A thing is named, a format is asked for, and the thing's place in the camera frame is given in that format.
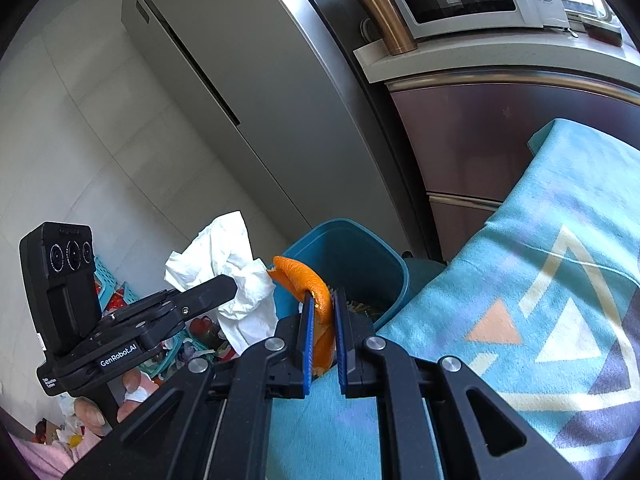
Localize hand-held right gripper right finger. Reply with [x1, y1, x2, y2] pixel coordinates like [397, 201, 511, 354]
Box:
[332, 287, 583, 480]

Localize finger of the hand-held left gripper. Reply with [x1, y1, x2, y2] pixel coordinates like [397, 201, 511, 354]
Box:
[172, 275, 239, 329]

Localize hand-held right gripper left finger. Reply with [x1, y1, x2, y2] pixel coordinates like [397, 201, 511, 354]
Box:
[62, 294, 317, 480]

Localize white tissue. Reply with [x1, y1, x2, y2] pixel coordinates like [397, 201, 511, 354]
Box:
[165, 212, 279, 357]

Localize orange peel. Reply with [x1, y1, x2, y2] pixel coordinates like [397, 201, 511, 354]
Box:
[270, 256, 335, 372]

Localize blue plastic bin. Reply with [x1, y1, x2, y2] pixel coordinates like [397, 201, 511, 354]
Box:
[272, 217, 411, 332]

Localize person's left hand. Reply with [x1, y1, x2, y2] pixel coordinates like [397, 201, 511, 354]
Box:
[74, 369, 162, 437]

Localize crumpled gold wrapper scraps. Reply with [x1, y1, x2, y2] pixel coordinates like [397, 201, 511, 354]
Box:
[349, 299, 387, 319]

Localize colourful plastic packets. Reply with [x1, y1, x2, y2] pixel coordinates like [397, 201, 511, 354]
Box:
[34, 395, 103, 448]

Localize teal patterned blanket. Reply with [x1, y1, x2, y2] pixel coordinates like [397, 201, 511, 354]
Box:
[265, 119, 640, 480]

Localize pink cloth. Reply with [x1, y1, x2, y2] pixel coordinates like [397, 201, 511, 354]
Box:
[9, 434, 77, 477]

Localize grey refrigerator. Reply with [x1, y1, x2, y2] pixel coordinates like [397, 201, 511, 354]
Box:
[120, 0, 426, 261]

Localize stainless steel kitchen cabinet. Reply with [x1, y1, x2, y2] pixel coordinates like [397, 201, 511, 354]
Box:
[387, 72, 640, 262]

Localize copper travel tumbler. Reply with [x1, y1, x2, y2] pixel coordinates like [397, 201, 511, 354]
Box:
[347, 0, 419, 57]

